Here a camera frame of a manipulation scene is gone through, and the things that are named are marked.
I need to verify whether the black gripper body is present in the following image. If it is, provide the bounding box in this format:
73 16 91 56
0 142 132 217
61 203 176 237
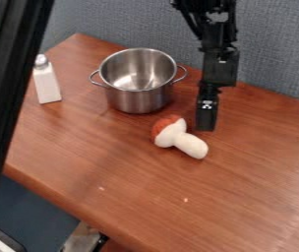
199 47 241 98

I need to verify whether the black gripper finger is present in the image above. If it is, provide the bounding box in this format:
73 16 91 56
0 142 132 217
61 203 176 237
195 93 219 131

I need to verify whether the red and white toy mushroom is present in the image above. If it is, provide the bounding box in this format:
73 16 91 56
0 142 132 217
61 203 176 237
151 114 208 159

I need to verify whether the metal pot with handles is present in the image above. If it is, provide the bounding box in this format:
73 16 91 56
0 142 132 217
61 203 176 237
89 47 187 114

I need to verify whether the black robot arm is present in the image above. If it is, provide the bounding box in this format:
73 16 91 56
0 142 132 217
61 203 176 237
171 0 241 131

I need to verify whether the white salt shaker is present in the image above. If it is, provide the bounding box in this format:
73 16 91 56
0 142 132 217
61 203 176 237
33 54 61 104

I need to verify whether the metal table leg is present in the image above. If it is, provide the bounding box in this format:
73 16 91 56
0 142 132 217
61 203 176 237
59 221 110 252

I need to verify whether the black foreground post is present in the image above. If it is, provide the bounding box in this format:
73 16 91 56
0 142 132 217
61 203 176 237
0 0 57 230

